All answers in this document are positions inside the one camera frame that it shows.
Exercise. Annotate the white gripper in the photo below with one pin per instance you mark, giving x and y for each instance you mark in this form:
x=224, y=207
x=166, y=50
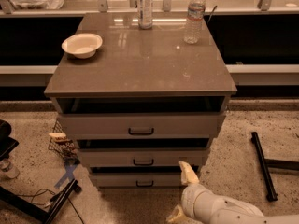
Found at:
x=191, y=199

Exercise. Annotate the grey drawer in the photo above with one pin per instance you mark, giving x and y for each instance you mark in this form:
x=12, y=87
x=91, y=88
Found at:
x=141, y=157
x=141, y=126
x=136, y=180

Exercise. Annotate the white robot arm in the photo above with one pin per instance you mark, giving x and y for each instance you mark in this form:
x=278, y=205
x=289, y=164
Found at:
x=231, y=211

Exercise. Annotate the grey drawer cabinet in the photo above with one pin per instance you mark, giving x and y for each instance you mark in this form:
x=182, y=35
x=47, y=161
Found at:
x=142, y=71

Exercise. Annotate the black stand right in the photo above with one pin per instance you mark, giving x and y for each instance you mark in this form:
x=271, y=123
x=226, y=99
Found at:
x=266, y=164

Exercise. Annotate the black stand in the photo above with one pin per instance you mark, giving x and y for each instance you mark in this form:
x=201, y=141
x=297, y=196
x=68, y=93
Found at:
x=45, y=213
x=266, y=164

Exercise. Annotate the blue tape cross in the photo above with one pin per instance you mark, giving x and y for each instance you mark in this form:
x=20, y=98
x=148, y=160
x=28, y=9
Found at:
x=68, y=174

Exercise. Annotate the snack package in basket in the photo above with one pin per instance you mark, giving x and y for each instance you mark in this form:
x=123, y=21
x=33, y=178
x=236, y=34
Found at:
x=59, y=138

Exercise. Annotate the clear water bottle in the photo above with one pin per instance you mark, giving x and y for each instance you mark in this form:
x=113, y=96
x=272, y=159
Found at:
x=194, y=20

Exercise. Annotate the black stand left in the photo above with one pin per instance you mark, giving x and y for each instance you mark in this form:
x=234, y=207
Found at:
x=45, y=213

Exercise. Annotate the plastic bottle on floor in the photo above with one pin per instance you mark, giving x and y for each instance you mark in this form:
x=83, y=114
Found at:
x=9, y=169

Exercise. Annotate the white paper bowl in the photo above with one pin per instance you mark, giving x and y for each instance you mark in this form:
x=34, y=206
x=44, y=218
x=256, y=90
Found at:
x=82, y=46

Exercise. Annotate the black chair base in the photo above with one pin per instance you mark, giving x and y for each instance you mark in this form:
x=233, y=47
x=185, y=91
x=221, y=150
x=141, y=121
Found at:
x=7, y=144

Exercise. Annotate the labelled drink bottle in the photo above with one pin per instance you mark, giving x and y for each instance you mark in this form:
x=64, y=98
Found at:
x=144, y=12

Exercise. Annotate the metal railing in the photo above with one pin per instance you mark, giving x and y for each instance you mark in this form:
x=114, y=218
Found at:
x=102, y=0

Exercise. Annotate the black wire basket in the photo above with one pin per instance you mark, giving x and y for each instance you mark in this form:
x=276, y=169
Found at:
x=60, y=144

